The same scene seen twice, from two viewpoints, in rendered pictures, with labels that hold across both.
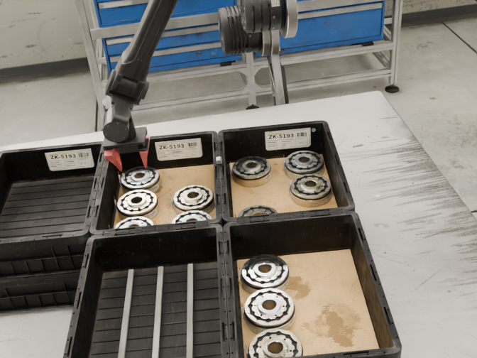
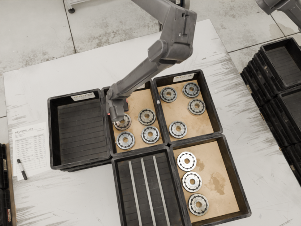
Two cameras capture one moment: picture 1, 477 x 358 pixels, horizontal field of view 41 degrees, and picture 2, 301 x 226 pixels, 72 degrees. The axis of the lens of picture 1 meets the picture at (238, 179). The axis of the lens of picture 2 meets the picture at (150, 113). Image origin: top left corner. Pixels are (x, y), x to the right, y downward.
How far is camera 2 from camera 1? 0.96 m
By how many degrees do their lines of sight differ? 35
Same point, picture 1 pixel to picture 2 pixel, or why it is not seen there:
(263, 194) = (175, 108)
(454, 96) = not seen: outside the picture
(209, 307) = (165, 178)
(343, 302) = (218, 171)
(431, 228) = (238, 109)
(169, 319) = (151, 186)
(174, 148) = not seen: hidden behind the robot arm
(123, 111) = (120, 110)
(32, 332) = (90, 179)
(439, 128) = (215, 6)
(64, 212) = (88, 124)
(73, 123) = (53, 5)
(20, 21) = not seen: outside the picture
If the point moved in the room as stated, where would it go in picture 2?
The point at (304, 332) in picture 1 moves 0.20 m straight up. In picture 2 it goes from (205, 189) to (217, 189)
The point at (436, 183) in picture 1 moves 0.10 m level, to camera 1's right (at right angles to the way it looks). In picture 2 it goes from (238, 82) to (251, 79)
